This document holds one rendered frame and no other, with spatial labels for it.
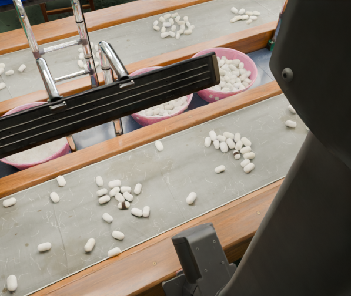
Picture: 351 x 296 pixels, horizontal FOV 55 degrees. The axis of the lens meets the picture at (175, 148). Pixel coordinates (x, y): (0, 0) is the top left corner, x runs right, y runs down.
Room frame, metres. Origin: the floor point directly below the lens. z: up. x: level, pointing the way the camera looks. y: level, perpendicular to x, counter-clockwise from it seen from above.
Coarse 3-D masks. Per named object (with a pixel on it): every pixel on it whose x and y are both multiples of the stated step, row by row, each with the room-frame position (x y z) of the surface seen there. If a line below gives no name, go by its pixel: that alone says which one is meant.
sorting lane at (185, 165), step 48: (192, 144) 0.67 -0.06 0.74; (288, 144) 0.68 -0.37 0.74; (48, 192) 0.48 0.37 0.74; (144, 192) 0.49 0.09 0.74; (240, 192) 0.50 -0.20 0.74; (0, 240) 0.34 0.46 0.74; (48, 240) 0.34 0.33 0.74; (96, 240) 0.34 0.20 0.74; (144, 240) 0.34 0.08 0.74; (0, 288) 0.21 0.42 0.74
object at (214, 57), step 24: (168, 72) 0.60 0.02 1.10; (192, 72) 0.61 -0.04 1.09; (216, 72) 0.63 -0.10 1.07; (72, 96) 0.50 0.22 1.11; (96, 96) 0.52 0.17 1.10; (120, 96) 0.53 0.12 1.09; (144, 96) 0.55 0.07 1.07; (168, 96) 0.56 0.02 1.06; (0, 120) 0.43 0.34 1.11; (24, 120) 0.45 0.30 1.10; (48, 120) 0.46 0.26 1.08; (72, 120) 0.47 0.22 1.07; (96, 120) 0.48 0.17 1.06; (0, 144) 0.40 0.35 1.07; (24, 144) 0.41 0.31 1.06
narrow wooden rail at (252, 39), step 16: (240, 32) 1.27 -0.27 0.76; (256, 32) 1.27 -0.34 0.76; (272, 32) 1.30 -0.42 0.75; (192, 48) 1.15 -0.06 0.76; (208, 48) 1.15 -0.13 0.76; (240, 48) 1.23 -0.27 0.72; (256, 48) 1.27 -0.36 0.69; (128, 64) 1.04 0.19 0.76; (144, 64) 1.04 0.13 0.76; (160, 64) 1.05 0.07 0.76; (80, 80) 0.94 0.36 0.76; (32, 96) 0.85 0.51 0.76; (64, 96) 0.87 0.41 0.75; (0, 112) 0.78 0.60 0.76
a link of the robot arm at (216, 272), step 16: (208, 224) 0.18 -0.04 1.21; (176, 240) 0.16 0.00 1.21; (192, 240) 0.15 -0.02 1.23; (208, 240) 0.15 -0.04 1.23; (192, 256) 0.14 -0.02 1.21; (208, 256) 0.14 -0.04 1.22; (224, 256) 0.14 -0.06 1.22; (192, 272) 0.12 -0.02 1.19; (208, 272) 0.12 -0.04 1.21; (224, 272) 0.12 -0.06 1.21; (208, 288) 0.10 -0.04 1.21
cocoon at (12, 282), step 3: (9, 276) 0.24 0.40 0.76; (12, 276) 0.24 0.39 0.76; (9, 279) 0.23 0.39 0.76; (12, 279) 0.23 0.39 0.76; (15, 279) 0.23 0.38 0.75; (9, 282) 0.22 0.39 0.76; (12, 282) 0.22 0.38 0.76; (15, 282) 0.22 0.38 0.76; (9, 285) 0.22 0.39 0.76; (12, 285) 0.22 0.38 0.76; (15, 285) 0.22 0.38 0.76; (9, 288) 0.21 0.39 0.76; (12, 288) 0.21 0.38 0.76; (15, 288) 0.21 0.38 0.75
